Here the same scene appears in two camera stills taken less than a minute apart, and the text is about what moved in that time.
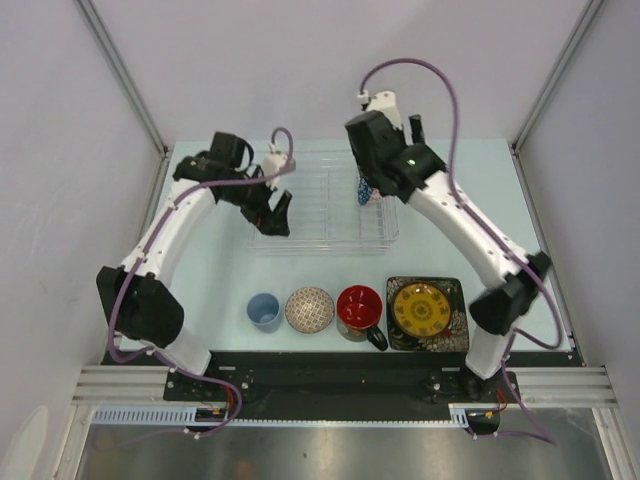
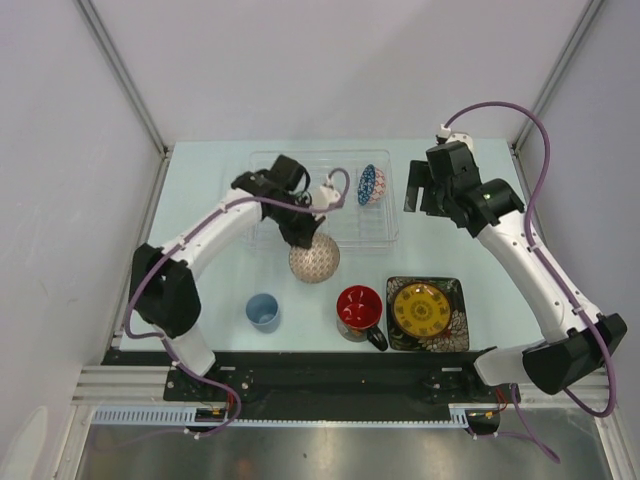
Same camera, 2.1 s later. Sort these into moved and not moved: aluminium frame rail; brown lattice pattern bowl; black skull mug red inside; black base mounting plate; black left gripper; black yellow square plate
Moved: black left gripper; brown lattice pattern bowl
Not moved: black yellow square plate; black skull mug red inside; black base mounting plate; aluminium frame rail
